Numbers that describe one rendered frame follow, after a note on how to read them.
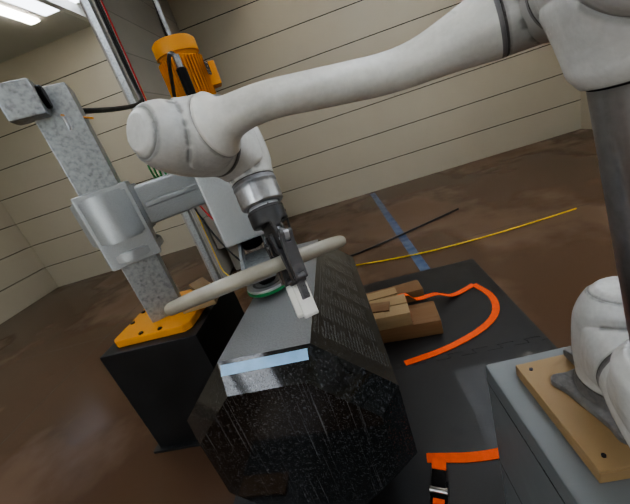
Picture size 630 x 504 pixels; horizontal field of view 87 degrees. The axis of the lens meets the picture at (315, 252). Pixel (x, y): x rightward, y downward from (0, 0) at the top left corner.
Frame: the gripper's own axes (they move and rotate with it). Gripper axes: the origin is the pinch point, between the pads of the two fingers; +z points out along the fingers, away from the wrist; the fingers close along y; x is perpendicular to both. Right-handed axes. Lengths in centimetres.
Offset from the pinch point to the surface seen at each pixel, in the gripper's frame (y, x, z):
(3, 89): 97, 54, -123
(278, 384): 51, 2, 27
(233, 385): 61, 15, 23
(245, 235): 74, -12, -28
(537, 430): -8, -36, 46
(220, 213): 71, -5, -40
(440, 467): 63, -50, 95
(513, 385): 1, -44, 42
